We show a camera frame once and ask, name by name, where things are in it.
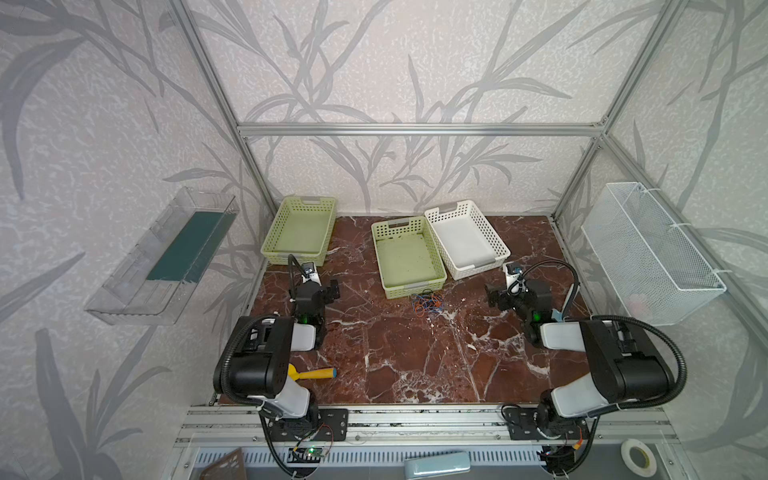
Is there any orange cable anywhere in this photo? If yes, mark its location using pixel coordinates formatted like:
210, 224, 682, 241
413, 289, 444, 313

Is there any blue cable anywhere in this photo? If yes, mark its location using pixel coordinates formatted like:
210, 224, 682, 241
415, 292, 445, 317

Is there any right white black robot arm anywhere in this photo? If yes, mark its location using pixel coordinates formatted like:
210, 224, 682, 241
486, 262, 688, 440

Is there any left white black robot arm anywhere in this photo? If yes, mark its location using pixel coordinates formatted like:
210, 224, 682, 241
213, 277, 341, 430

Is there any left light green basket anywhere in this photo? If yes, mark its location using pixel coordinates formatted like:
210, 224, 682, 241
261, 196, 337, 266

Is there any light green basket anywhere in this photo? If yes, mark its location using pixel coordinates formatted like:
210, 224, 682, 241
371, 216, 447, 300
261, 196, 337, 266

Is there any yellow toy shovel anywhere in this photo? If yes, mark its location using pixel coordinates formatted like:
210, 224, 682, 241
288, 364, 337, 381

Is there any white perforated plastic basket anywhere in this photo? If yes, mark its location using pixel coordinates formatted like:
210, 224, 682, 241
424, 200, 510, 280

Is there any middle light green basket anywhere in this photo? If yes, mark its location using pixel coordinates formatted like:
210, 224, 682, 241
371, 216, 447, 300

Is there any white tape roll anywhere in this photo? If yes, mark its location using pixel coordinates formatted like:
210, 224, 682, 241
621, 439, 658, 479

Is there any brown perforated board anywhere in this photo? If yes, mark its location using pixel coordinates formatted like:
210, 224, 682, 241
199, 448, 247, 480

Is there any light blue flat box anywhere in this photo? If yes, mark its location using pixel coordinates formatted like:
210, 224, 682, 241
404, 452, 471, 480

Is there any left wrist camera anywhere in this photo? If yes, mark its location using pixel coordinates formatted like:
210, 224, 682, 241
301, 262, 320, 284

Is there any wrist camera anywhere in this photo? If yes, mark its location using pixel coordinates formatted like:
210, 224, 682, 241
502, 262, 523, 293
301, 262, 320, 284

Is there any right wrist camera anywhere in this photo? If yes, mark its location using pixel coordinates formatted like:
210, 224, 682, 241
502, 262, 523, 293

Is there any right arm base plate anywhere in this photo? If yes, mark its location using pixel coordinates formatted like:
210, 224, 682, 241
500, 404, 589, 443

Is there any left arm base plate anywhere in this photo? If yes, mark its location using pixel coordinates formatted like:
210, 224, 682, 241
267, 407, 349, 442

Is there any white wire mesh basket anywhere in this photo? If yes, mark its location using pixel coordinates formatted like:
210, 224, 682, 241
582, 182, 727, 326

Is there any clear plastic wall shelf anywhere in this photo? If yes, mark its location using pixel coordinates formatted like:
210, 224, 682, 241
85, 187, 239, 326

